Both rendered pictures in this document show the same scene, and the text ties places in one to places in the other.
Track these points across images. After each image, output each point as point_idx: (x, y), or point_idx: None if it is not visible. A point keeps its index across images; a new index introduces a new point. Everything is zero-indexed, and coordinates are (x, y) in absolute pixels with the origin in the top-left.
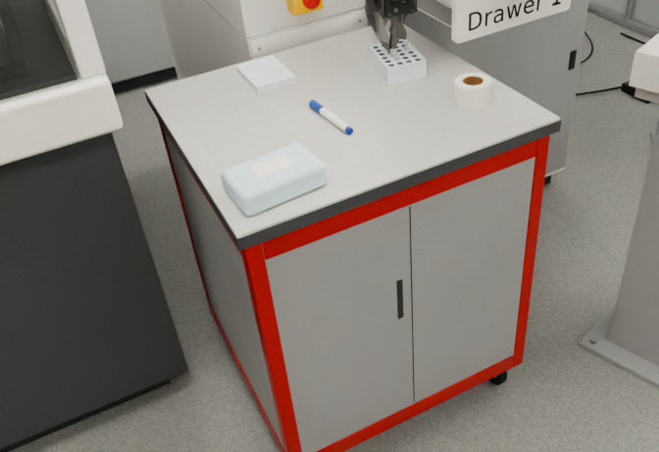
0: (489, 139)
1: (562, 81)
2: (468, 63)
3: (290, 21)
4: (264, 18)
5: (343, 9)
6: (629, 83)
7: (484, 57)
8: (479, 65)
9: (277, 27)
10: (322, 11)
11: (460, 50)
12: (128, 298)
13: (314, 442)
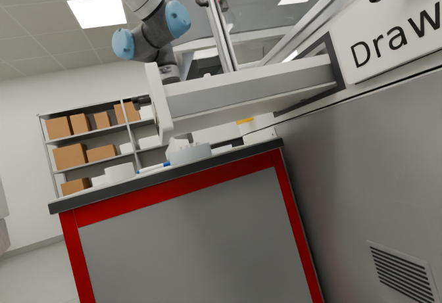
0: (75, 192)
1: None
2: (173, 166)
3: (249, 129)
4: (242, 125)
5: (264, 124)
6: (8, 212)
7: (409, 226)
8: (401, 233)
9: (246, 131)
10: (257, 124)
11: (362, 194)
12: None
13: None
